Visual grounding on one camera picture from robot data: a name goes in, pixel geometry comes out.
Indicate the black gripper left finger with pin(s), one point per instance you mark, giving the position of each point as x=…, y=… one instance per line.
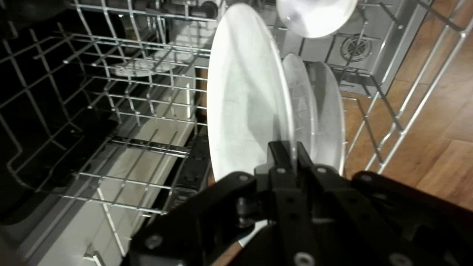
x=291, y=209

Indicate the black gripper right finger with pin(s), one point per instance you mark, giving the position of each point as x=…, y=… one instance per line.
x=350, y=229

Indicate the white round plate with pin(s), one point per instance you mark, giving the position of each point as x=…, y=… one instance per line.
x=248, y=94

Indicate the white cup in rack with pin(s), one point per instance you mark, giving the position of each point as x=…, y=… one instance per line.
x=316, y=18

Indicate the wire dishwasher rack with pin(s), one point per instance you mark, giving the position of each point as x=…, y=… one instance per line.
x=104, y=107

